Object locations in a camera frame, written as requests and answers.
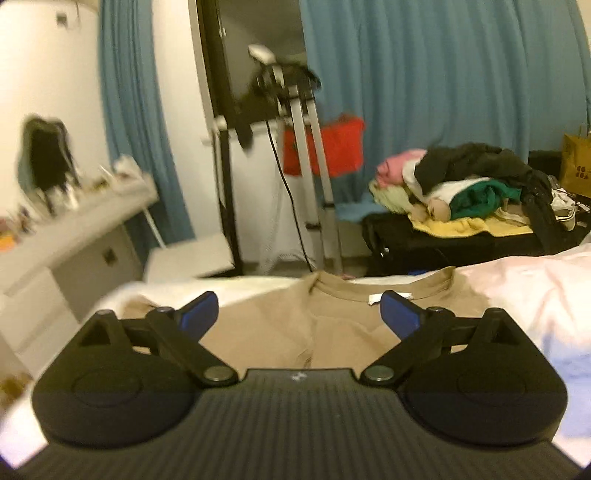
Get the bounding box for white bed sheet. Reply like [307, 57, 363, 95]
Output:
[0, 244, 591, 467]

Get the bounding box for yellow paper bag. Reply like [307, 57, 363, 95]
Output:
[558, 124, 591, 198]

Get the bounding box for black suitcase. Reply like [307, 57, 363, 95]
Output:
[361, 150, 591, 277]

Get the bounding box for blue curtain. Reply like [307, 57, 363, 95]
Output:
[98, 0, 195, 250]
[299, 0, 591, 222]

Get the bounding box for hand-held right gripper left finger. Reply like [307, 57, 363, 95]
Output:
[77, 291, 239, 387]

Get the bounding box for black fur-trimmed jacket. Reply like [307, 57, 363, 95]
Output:
[17, 115, 80, 215]

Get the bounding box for white flat box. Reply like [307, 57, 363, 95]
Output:
[143, 232, 238, 283]

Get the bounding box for white dresser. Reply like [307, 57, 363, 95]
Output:
[0, 175, 160, 370]

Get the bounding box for black cable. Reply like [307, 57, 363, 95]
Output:
[265, 119, 317, 272]

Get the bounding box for silver metal stand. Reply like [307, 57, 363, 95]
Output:
[211, 44, 345, 275]

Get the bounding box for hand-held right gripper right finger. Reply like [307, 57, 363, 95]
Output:
[359, 290, 522, 388]

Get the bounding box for red bag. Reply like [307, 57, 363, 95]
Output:
[283, 115, 365, 177]

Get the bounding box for pile of mixed clothes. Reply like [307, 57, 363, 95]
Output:
[368, 143, 578, 238]

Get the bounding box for beige t-shirt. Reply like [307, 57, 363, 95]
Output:
[121, 266, 497, 369]

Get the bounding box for clutter of small dresser bottles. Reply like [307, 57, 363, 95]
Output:
[0, 154, 151, 252]

